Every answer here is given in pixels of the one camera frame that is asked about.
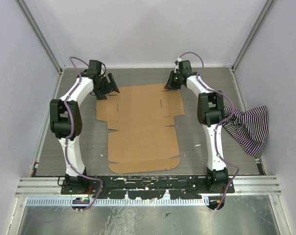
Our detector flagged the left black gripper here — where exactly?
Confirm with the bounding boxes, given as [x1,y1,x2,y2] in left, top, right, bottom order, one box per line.
[93,73,119,100]

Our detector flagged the brown cardboard box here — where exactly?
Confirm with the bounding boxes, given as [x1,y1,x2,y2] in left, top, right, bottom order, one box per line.
[96,84,185,174]

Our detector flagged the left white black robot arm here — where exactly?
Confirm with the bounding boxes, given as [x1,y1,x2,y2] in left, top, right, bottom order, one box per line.
[49,68,119,194]

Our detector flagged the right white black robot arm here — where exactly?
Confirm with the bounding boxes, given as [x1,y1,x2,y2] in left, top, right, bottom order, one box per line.
[164,70,228,193]

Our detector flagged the striped purple cloth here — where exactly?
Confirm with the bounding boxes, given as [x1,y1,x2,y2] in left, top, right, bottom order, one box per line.
[223,106,269,159]

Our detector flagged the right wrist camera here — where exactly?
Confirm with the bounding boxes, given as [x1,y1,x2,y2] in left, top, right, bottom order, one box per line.
[174,57,193,74]

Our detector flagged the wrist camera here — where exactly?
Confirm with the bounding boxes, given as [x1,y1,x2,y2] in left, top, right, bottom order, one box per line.
[88,60,102,74]
[174,57,193,74]

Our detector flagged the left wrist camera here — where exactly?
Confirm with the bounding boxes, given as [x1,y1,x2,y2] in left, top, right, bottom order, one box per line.
[88,60,102,74]

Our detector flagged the left aluminium corner post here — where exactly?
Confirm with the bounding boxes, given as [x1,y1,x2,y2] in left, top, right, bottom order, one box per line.
[16,0,63,73]

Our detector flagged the aluminium corner post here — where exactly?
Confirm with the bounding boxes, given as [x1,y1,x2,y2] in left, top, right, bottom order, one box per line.
[231,0,276,72]
[16,0,63,73]

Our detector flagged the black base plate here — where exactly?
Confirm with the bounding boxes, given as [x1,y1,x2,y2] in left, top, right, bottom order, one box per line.
[57,175,227,200]

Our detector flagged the right aluminium corner post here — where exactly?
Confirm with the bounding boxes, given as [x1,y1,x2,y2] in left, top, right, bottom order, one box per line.
[231,0,276,72]

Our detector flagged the aluminium front rail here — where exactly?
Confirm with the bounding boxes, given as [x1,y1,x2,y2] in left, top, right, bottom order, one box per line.
[15,175,281,199]

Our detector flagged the white slotted cable duct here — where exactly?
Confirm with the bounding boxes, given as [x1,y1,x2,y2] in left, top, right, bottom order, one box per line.
[25,196,209,207]

